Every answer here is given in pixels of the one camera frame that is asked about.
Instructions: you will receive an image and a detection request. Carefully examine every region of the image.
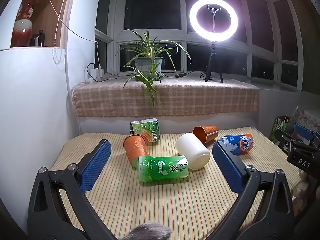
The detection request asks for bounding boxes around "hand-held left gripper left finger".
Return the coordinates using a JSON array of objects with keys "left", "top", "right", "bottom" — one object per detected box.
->
[{"left": 27, "top": 139, "right": 118, "bottom": 240}]

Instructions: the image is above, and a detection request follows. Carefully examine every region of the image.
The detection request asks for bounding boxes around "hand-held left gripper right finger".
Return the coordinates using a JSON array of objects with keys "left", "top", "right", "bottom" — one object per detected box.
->
[{"left": 207, "top": 141, "right": 295, "bottom": 240}]

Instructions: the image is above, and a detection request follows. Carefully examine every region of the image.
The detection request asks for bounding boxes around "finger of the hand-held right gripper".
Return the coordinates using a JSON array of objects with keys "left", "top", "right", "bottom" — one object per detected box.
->
[
  {"left": 294, "top": 124, "right": 320, "bottom": 148},
  {"left": 276, "top": 129, "right": 304, "bottom": 153}
]

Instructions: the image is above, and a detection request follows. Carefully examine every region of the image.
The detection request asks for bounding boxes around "white plastic cup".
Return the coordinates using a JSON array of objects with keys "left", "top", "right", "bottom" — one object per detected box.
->
[{"left": 175, "top": 132, "right": 211, "bottom": 170}]

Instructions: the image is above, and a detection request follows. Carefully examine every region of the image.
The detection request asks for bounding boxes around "orange patterned paper cup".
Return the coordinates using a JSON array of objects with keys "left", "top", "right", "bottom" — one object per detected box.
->
[
  {"left": 123, "top": 134, "right": 150, "bottom": 168},
  {"left": 192, "top": 125, "right": 219, "bottom": 146}
]

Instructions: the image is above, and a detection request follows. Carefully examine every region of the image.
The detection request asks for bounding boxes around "green and white carton cup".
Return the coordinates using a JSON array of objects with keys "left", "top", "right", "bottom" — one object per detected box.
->
[{"left": 129, "top": 118, "right": 160, "bottom": 146}]

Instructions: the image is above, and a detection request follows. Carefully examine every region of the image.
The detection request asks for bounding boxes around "green paper bag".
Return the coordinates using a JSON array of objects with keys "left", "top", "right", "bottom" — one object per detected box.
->
[{"left": 269, "top": 116, "right": 295, "bottom": 145}]

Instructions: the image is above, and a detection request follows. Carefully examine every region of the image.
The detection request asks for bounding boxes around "patterned cardboard box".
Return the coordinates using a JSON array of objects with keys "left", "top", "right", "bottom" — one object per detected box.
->
[{"left": 292, "top": 106, "right": 320, "bottom": 133}]

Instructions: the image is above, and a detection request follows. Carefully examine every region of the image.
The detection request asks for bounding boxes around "green tea bottle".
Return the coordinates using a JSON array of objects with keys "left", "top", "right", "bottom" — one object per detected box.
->
[{"left": 137, "top": 155, "right": 189, "bottom": 182}]

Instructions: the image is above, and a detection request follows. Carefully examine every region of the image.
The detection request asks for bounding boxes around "striped yellow table mat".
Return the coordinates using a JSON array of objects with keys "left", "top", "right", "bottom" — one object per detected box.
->
[{"left": 50, "top": 126, "right": 302, "bottom": 240}]

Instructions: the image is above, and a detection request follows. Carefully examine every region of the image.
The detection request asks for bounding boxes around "checked beige cloth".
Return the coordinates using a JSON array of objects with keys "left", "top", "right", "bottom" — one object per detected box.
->
[{"left": 72, "top": 74, "right": 259, "bottom": 118}]

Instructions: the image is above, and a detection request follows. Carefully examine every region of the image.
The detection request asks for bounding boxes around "grey furry object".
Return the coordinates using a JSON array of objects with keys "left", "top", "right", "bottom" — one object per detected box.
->
[{"left": 122, "top": 222, "right": 173, "bottom": 240}]

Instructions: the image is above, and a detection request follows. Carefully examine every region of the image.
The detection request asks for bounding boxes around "white charger plug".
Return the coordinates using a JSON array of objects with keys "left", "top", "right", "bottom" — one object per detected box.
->
[{"left": 91, "top": 66, "right": 104, "bottom": 78}]

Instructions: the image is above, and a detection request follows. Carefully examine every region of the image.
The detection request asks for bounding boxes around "black tripod stand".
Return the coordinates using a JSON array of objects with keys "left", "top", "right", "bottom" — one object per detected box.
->
[{"left": 204, "top": 4, "right": 224, "bottom": 83}]

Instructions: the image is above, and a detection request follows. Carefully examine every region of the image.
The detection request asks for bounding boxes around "potted spider plant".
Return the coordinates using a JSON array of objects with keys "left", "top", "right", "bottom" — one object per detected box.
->
[{"left": 117, "top": 29, "right": 192, "bottom": 107}]

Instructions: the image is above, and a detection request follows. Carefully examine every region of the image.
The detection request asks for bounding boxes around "red and white vase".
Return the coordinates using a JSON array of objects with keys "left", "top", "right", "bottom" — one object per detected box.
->
[{"left": 14, "top": 0, "right": 39, "bottom": 47}]

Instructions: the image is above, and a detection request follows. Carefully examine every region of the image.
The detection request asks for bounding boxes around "black cable with switch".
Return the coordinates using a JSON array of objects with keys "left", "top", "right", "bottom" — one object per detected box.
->
[{"left": 160, "top": 70, "right": 208, "bottom": 79}]

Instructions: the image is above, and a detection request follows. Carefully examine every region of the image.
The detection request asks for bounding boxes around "white charging cable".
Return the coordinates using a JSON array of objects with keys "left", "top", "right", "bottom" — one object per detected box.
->
[{"left": 46, "top": 0, "right": 101, "bottom": 68}]

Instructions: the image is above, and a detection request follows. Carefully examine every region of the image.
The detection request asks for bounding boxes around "ring light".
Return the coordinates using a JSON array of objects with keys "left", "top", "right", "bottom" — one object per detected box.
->
[{"left": 189, "top": 0, "right": 238, "bottom": 40}]

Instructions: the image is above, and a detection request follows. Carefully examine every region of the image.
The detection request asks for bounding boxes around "white beaded cord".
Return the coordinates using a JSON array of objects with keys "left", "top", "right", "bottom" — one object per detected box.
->
[{"left": 52, "top": 0, "right": 73, "bottom": 64}]

